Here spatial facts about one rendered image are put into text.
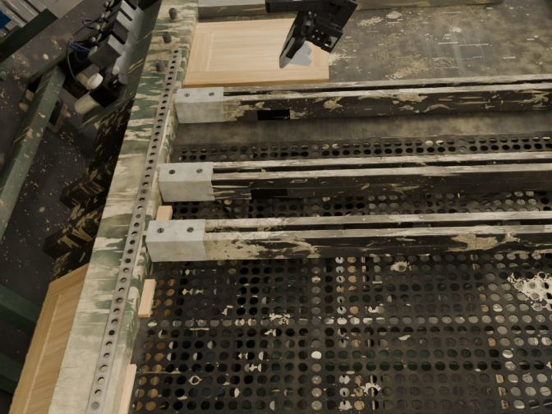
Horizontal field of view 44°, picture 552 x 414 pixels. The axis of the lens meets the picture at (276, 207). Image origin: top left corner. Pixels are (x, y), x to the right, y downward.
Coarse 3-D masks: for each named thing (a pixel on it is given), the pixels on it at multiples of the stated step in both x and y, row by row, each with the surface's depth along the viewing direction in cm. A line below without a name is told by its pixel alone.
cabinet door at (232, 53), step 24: (216, 24) 211; (240, 24) 210; (264, 24) 209; (288, 24) 208; (192, 48) 203; (216, 48) 203; (240, 48) 202; (264, 48) 201; (312, 48) 198; (192, 72) 195; (216, 72) 194; (240, 72) 193; (264, 72) 192; (288, 72) 191; (312, 72) 191
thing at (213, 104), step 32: (192, 96) 179; (224, 96) 178; (256, 96) 177; (288, 96) 176; (320, 96) 175; (352, 96) 174; (384, 96) 174; (416, 96) 173; (448, 96) 173; (480, 96) 173; (512, 96) 172; (544, 96) 172
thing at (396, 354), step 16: (544, 192) 162; (272, 208) 165; (304, 208) 165; (544, 208) 162; (288, 272) 151; (304, 272) 155; (288, 288) 148; (304, 288) 152; (288, 352) 136; (304, 352) 139; (352, 352) 138; (368, 352) 138; (384, 352) 138; (400, 352) 137; (448, 352) 136; (464, 352) 136; (480, 352) 136; (496, 352) 136; (272, 368) 135; (288, 368) 135; (304, 368) 138; (352, 368) 137; (368, 368) 137; (384, 368) 137; (400, 368) 137; (416, 368) 136; (464, 368) 136; (480, 368) 135; (496, 368) 135; (528, 368) 135
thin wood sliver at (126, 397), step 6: (132, 366) 133; (126, 372) 132; (132, 372) 132; (126, 378) 131; (132, 378) 131; (126, 384) 130; (132, 384) 131; (126, 390) 129; (126, 396) 129; (126, 402) 128; (120, 408) 127; (126, 408) 127
